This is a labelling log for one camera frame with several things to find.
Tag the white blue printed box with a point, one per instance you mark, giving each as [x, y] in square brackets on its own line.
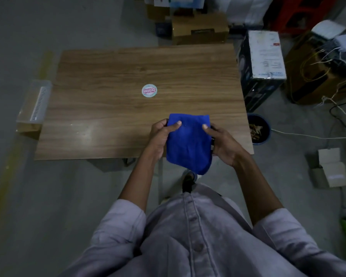
[178, 1]

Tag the black trousers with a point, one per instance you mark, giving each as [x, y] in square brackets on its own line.
[187, 184]

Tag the wooden table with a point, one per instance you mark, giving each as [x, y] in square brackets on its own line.
[103, 126]

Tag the black metal table leg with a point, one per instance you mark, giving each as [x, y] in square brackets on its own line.
[129, 162]

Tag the black box with white label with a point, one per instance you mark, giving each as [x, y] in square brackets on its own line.
[266, 51]

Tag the pile of cardboard paper scraps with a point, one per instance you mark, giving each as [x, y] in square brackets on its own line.
[255, 131]

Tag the clear plastic box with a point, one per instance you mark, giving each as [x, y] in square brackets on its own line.
[34, 103]

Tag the small brown cardboard box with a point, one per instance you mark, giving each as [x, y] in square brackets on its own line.
[155, 11]

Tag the blue cloth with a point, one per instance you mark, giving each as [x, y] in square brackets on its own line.
[187, 147]

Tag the white rounded device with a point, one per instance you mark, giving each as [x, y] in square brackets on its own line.
[327, 28]

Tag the blue round waste bin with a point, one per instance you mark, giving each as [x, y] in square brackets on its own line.
[266, 129]

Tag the person's left hand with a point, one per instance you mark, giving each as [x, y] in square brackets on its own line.
[158, 138]

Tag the large brown cardboard box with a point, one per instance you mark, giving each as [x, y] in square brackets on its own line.
[300, 89]

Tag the person's right hand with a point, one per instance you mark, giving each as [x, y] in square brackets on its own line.
[227, 147]

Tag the small open white carton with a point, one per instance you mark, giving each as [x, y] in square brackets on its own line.
[330, 170]

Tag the person's right forearm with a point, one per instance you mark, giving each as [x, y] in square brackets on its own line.
[259, 193]

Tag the dark blue small box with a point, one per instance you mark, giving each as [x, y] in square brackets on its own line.
[163, 30]

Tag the white wrapped package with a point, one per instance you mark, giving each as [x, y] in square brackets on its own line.
[245, 8]

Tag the light denim shirt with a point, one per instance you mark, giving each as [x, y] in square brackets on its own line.
[190, 242]

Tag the red plastic item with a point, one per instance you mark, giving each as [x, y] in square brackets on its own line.
[300, 12]

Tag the round white foil lid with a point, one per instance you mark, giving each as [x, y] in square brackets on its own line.
[149, 90]

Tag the white perforated shoe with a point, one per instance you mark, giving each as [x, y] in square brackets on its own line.
[190, 175]

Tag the black electronic device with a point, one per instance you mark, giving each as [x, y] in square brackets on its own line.
[340, 59]

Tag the person's left forearm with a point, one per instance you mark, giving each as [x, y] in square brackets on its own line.
[138, 184]

